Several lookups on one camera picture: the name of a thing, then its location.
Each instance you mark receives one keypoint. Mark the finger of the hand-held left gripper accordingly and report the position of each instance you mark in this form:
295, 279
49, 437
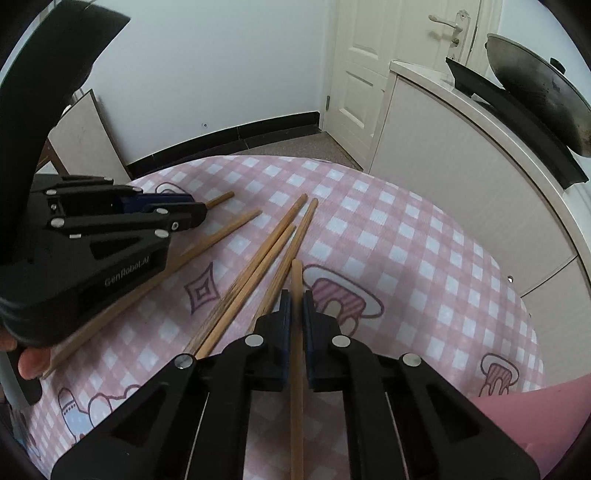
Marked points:
157, 199
184, 219

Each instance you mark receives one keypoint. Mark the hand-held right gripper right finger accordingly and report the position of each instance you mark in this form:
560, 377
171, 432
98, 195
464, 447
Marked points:
309, 323

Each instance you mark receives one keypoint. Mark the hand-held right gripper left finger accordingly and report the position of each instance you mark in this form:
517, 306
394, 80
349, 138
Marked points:
285, 323

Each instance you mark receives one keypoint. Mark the single wooden chopstick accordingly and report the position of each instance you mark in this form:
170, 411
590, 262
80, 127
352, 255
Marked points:
297, 286
220, 200

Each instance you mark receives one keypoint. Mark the bunch of wooden chopsticks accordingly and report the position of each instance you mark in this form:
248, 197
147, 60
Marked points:
235, 302

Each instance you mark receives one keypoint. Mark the pink cup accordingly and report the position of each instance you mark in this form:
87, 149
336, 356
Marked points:
545, 415

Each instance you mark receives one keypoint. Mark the person's left hand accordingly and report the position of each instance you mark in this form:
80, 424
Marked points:
34, 362

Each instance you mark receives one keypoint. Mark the plain cardboard box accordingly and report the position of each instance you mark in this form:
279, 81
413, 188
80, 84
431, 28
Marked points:
87, 138

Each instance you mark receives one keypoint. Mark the pink checked tablecloth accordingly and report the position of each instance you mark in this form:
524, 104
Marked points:
392, 258

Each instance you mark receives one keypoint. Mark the white kitchen cabinet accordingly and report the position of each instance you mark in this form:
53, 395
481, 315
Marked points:
461, 161

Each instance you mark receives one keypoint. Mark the white door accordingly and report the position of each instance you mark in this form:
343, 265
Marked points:
364, 69

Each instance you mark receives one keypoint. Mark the black induction cooktop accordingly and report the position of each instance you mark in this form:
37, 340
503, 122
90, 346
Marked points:
531, 138

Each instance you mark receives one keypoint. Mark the wok with glass lid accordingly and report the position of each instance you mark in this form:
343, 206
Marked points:
531, 78

